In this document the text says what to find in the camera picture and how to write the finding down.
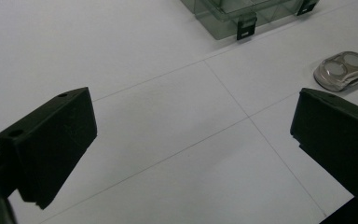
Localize clear grey plastic storage box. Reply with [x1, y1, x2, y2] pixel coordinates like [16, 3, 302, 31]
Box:
[180, 0, 321, 41]

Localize clear plastic case white discs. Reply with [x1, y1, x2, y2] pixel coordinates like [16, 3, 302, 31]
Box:
[312, 50, 358, 92]

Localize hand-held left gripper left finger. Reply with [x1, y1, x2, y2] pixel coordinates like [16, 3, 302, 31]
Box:
[0, 87, 98, 210]

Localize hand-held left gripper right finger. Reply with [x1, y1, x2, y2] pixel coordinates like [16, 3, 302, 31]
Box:
[289, 87, 358, 203]

